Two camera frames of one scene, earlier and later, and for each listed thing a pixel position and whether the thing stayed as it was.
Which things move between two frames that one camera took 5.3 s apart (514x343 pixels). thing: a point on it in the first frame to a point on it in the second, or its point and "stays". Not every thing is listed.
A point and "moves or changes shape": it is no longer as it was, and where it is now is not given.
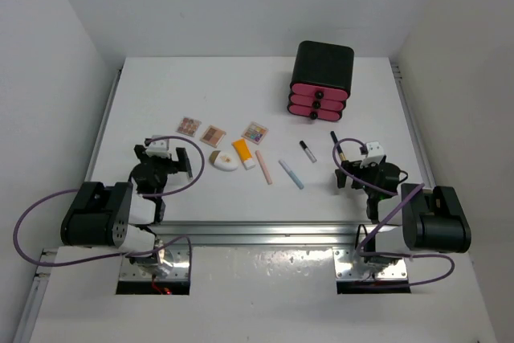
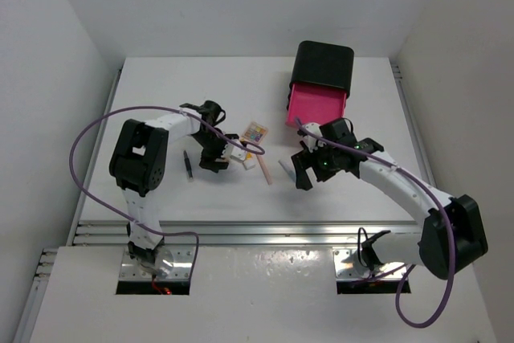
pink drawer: x=328 y=92 moves or changes shape
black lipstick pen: x=188 y=164 stays
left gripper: x=173 y=164 to x=207 y=159
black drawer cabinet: x=324 y=64 stays
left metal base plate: x=177 y=255 stays
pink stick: x=264 y=168 stays
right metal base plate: x=345 y=269 stays
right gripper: x=352 y=169 to x=301 y=163
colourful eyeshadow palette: x=254 y=132 stays
